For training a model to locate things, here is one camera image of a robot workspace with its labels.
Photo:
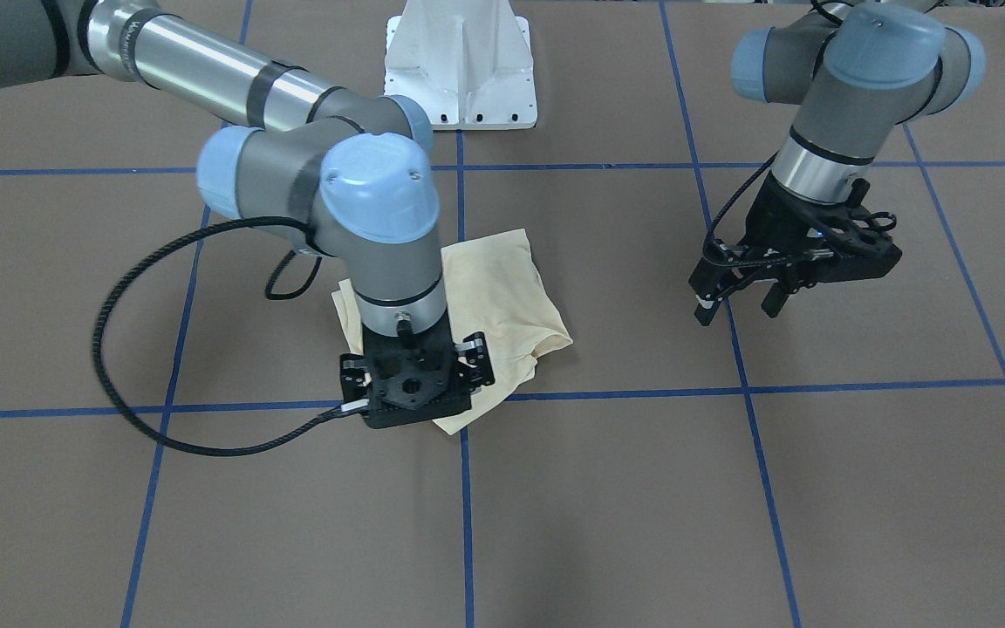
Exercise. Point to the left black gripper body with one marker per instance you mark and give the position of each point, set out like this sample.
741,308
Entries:
773,218

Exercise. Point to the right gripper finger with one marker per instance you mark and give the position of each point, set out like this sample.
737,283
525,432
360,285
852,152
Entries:
354,378
475,367

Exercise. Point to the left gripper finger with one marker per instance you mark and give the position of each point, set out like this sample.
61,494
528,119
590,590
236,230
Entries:
789,281
710,292

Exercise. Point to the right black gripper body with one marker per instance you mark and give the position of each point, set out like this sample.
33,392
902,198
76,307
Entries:
478,359

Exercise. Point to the beige long-sleeve printed shirt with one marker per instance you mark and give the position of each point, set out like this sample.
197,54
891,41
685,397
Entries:
488,285

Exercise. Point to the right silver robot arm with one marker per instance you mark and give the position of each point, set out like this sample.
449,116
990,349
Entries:
351,172

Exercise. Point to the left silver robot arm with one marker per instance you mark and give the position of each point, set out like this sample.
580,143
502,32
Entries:
854,70

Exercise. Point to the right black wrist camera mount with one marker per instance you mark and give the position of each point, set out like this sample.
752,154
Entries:
411,387

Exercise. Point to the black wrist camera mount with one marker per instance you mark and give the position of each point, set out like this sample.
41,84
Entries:
847,242
411,387

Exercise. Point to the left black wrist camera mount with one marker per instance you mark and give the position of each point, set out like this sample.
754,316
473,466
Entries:
847,242

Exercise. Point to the white camera post with base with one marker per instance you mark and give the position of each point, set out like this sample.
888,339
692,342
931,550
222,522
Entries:
468,64

